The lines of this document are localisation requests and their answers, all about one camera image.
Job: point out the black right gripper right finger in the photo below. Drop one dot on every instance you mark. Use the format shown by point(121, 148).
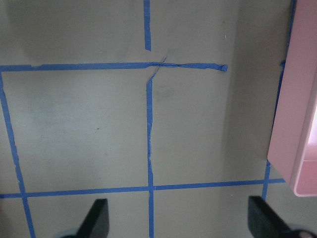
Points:
point(263, 222)

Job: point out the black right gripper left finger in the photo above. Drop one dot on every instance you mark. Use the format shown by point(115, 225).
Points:
point(96, 222)

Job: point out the pink plastic bin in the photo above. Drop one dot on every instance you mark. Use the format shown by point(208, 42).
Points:
point(293, 144)

